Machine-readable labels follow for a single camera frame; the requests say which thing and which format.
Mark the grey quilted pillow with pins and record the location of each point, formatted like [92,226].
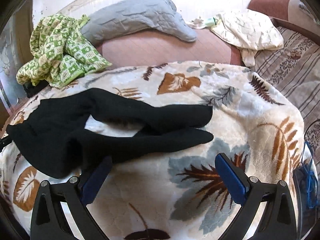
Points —
[131,16]

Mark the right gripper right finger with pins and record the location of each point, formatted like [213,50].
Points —
[278,220]

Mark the pink bed sheet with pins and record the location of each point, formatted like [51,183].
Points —
[152,48]

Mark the cream floral pillow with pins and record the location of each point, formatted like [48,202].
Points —
[249,31]

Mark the brown sofa headboard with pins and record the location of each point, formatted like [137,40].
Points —
[287,14]

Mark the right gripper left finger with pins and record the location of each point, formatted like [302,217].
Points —
[48,218]

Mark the leaf-print fleece blanket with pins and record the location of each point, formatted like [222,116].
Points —
[180,195]

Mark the striped brown bedspread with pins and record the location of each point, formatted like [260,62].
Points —
[294,71]

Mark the black pants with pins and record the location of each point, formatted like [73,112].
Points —
[80,130]

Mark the green patterned cloth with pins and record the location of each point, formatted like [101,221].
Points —
[60,52]

